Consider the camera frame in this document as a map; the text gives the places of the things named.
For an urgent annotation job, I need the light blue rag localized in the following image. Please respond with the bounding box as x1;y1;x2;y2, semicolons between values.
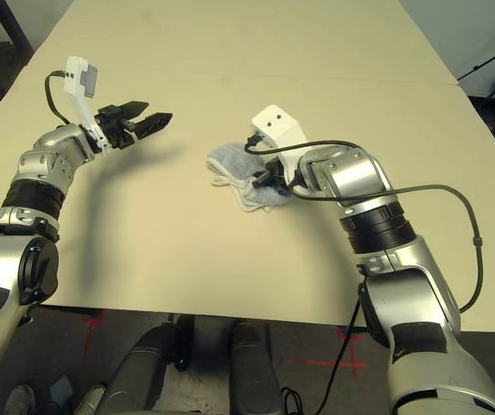
206;140;294;214

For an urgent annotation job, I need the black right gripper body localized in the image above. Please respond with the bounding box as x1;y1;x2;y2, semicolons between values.
264;157;295;195

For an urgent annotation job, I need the grey sneaker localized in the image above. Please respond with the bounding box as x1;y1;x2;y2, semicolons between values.
75;384;106;415
3;384;37;415

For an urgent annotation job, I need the black post under table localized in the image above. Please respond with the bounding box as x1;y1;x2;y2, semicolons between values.
173;314;196;371

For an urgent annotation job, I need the black camera cable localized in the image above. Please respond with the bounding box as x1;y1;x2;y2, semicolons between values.
244;133;485;314
44;71;75;128

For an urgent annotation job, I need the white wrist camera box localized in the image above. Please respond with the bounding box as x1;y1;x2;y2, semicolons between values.
250;105;313;182
62;55;112;152

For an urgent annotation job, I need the grey left robot leg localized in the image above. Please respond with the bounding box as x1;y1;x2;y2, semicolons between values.
102;323;179;415

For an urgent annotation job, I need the black metal frame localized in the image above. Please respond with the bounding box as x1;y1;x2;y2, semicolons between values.
0;0;35;67

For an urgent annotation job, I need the black cable on floor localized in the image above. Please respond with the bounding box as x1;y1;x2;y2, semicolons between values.
281;297;363;415

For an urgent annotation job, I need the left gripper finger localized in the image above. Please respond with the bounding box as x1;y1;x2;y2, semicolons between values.
130;112;174;142
117;100;150;120

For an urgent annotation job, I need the black right camera cable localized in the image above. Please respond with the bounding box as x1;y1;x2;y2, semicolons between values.
244;133;485;314

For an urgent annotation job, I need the red tape cross narrow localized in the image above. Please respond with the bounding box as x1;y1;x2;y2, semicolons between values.
80;310;106;361

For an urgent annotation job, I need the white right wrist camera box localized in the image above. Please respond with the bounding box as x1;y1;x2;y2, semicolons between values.
250;105;313;182

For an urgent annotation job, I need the grey square block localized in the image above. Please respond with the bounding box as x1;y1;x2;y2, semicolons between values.
49;375;74;401

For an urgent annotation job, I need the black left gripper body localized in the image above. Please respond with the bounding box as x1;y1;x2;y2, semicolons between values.
93;105;138;150

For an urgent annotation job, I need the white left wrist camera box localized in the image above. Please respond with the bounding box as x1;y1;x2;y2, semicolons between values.
62;55;112;152

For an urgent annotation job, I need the black left camera cable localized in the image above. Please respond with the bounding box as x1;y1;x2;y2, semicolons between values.
44;71;75;128

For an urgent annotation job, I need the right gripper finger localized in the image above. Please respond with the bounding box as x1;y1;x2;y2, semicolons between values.
251;170;274;189

